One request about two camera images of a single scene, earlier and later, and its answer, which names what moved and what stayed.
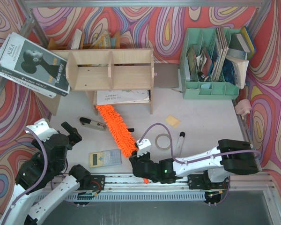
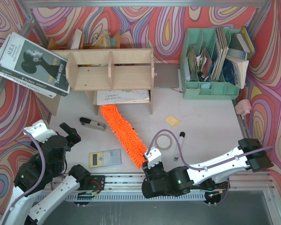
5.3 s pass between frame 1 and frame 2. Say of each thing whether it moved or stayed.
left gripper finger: stayed
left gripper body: stayed
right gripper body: moved
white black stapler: stayed
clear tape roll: stayed
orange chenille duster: moved
